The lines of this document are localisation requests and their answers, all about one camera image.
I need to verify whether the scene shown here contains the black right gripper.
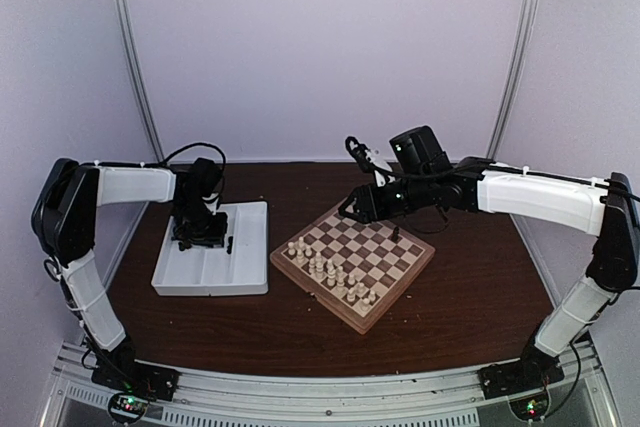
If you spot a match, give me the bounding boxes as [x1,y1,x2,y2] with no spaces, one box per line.
[337,171,434,225]

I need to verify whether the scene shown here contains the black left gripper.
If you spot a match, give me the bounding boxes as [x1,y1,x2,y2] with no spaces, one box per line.
[174,198,228,247]

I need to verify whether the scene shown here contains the wooden chess board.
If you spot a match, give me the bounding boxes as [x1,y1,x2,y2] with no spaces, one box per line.
[270,207,435,335]

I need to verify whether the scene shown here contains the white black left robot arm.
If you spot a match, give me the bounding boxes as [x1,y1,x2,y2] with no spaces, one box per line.
[31,158,228,353]

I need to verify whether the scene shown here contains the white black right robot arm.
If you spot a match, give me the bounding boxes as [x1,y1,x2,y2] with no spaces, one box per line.
[339,126,639,389]

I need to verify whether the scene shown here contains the white chess pieces group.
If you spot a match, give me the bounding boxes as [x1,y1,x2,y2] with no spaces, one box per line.
[279,238,388,318]

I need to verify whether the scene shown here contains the left controller board with LEDs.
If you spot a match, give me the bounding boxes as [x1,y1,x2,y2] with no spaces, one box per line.
[107,392,150,424]

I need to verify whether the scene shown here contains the controller board with leds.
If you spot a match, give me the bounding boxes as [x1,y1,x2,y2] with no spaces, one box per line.
[107,392,150,424]
[509,391,550,422]

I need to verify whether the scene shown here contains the right controller board with LEDs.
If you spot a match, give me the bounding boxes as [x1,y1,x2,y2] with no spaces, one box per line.
[509,391,550,422]

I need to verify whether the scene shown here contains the white plastic sorting tray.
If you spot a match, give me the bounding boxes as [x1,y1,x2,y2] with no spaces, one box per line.
[151,200,269,297]

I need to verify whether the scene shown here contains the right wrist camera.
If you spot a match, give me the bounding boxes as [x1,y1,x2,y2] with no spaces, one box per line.
[365,147,396,187]

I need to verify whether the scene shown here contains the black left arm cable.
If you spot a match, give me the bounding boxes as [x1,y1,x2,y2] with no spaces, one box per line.
[159,142,227,198]

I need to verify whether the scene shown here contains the aluminium front frame rail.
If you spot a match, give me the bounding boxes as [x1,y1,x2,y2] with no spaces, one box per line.
[34,341,622,426]

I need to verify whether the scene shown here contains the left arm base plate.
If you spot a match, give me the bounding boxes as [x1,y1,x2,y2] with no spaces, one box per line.
[91,362,180,401]

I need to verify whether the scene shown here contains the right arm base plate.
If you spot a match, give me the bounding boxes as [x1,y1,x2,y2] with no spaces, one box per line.
[478,359,565,400]

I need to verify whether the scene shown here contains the aluminium left corner post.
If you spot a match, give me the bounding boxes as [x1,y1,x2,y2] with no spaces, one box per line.
[114,0,164,161]

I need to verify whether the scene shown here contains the aluminium corner post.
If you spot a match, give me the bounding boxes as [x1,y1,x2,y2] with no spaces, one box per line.
[486,0,539,159]
[114,0,164,161]

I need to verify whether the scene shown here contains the aluminium right corner post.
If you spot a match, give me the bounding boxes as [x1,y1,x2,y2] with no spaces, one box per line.
[486,0,539,159]

